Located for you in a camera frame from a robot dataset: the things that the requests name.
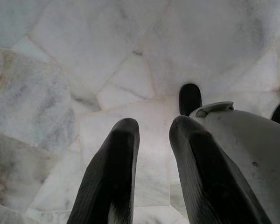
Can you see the black robot left foot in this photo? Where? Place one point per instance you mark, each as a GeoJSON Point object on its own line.
{"type": "Point", "coordinates": [189, 99]}

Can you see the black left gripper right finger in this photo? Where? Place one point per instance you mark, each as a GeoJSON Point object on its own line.
{"type": "Point", "coordinates": [205, 172]}

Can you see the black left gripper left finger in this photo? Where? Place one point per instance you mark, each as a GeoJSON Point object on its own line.
{"type": "Point", "coordinates": [108, 172]}

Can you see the grey robot left leg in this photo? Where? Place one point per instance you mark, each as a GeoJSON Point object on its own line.
{"type": "Point", "coordinates": [245, 144]}

